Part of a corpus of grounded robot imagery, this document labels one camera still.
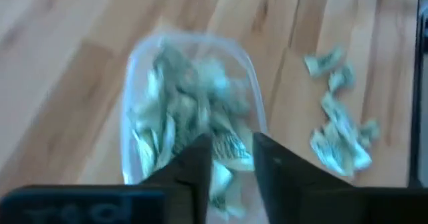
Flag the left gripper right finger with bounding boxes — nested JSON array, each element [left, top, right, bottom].
[[252, 132, 428, 224]]

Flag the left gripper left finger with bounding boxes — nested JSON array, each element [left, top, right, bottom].
[[0, 133, 214, 224]]

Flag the banknotes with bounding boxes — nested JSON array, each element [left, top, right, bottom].
[[309, 123, 373, 178]]

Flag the paper wrappers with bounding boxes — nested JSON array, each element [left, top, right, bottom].
[[210, 132, 255, 173], [358, 118, 381, 144]]

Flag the clear plastic bin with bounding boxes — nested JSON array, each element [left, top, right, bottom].
[[119, 31, 269, 220]]

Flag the black aluminium table frame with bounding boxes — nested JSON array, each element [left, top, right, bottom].
[[408, 0, 428, 189]]

